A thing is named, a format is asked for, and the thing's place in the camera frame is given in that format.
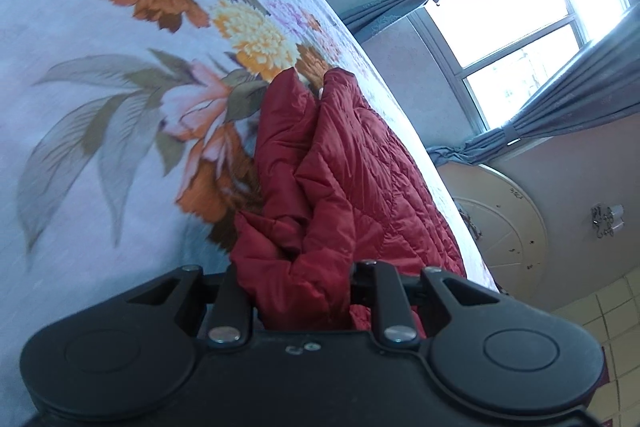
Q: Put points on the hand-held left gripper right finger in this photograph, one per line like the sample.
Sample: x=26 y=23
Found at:
x=386 y=302

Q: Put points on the red puffer jacket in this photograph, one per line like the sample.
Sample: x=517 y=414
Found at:
x=350 y=187

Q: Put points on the white framed window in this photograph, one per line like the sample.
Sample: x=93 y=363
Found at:
x=500 y=22

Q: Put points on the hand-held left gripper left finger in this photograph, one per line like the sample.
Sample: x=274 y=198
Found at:
x=231 y=302

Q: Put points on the floral bedspread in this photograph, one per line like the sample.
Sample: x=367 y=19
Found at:
x=100 y=157

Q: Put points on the crystal wall lamp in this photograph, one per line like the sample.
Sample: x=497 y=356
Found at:
x=607 y=219

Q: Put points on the white round headboard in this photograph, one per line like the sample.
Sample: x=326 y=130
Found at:
x=500 y=232

